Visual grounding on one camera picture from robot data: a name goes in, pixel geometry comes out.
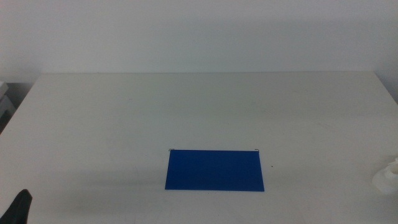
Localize white strapped sandal shoe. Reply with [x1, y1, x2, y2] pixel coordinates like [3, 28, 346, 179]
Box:
[371, 157, 398, 195]

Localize blue rectangular mat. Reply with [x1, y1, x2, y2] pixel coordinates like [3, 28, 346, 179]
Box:
[164, 149, 265, 192]

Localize white shelf unit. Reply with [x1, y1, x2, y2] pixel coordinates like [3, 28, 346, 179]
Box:
[0, 80, 16, 119]

